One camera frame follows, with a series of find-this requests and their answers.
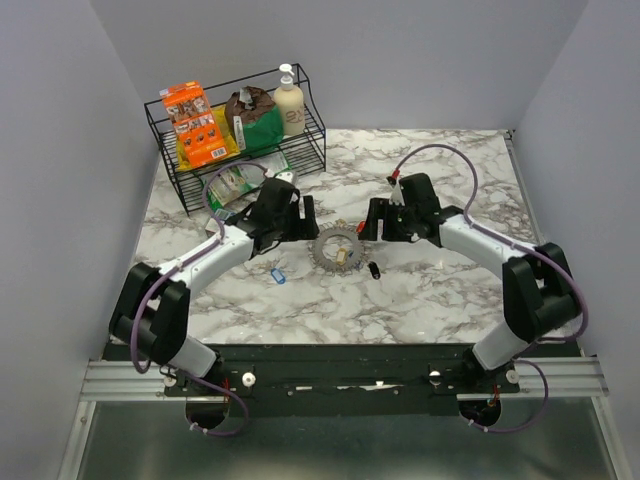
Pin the blue key tag on table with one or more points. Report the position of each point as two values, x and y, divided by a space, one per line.
278 276

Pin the small blue white box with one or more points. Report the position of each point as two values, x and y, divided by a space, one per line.
212 227

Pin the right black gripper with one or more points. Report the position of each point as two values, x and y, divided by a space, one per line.
379 208

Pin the orange product box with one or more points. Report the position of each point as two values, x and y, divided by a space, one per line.
199 139

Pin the yellow packet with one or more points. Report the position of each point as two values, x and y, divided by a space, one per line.
225 135

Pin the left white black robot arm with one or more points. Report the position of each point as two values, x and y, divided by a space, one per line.
152 311

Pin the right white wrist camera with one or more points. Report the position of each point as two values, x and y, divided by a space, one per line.
397 197

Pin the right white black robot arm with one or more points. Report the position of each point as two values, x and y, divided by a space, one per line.
538 291

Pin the cream pump lotion bottle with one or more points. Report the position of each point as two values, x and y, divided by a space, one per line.
289 99

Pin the yellow key tag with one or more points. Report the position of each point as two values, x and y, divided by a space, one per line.
341 256

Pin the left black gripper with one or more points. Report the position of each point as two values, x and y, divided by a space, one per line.
305 229

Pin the black wire shelf rack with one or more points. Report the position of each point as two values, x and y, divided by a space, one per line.
306 152

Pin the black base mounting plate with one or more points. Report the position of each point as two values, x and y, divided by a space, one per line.
363 380

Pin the brown and green bag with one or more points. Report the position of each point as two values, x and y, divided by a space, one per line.
254 121

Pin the green white snack pouch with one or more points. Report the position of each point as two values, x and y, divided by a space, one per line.
242 177

